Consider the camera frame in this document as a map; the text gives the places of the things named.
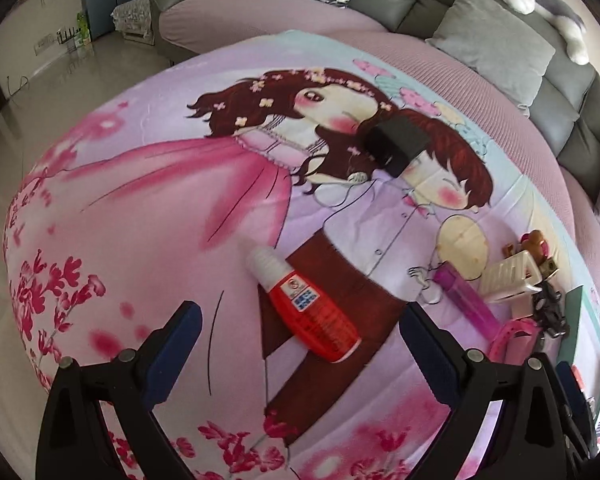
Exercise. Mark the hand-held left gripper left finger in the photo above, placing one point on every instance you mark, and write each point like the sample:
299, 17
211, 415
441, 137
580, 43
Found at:
187, 330

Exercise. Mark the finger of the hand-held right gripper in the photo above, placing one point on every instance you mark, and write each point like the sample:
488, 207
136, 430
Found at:
565, 382

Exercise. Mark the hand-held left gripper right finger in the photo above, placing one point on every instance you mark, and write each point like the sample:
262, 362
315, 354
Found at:
422, 335

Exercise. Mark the white box with teal rim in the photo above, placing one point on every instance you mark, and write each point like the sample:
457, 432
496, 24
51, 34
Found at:
587, 340

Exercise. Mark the pink translucent lighter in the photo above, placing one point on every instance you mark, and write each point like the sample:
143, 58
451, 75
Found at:
462, 295

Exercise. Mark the red liquid bottle white cap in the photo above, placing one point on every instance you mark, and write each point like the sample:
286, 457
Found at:
315, 320

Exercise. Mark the black power adapter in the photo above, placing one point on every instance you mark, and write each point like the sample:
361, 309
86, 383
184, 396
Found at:
395, 142

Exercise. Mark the printed blanket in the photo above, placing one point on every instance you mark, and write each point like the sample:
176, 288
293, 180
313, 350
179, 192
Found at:
180, 210

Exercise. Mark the small doll with pink helmet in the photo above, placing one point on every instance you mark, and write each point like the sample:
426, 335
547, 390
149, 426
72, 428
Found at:
532, 242

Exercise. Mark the pink sofa cover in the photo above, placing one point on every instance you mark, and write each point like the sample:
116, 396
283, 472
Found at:
505, 140

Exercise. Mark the plain grey pillow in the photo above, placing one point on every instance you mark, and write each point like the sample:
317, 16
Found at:
495, 50

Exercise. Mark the floral covered stool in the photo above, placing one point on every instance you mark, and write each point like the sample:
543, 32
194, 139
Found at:
130, 17

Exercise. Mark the grey and white plush toy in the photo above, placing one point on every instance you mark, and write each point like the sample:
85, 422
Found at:
550, 0

